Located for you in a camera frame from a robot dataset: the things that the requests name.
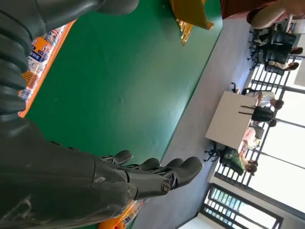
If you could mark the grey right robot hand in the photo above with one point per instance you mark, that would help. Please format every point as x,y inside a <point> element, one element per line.
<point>47,177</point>

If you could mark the green table mat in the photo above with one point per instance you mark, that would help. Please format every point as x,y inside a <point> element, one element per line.
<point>119,79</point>

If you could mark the white office table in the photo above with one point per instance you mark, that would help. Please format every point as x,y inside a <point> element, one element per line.
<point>228,120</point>

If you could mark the seated person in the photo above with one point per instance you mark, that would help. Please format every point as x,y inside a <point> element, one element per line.
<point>250,137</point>
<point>283,65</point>
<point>266,98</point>
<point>233,159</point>
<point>281,41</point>
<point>262,114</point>

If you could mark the yellow plastic bag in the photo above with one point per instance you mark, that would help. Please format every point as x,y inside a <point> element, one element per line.
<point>190,12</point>

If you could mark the black window railing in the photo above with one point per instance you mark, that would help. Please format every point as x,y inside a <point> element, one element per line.
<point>264,83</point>

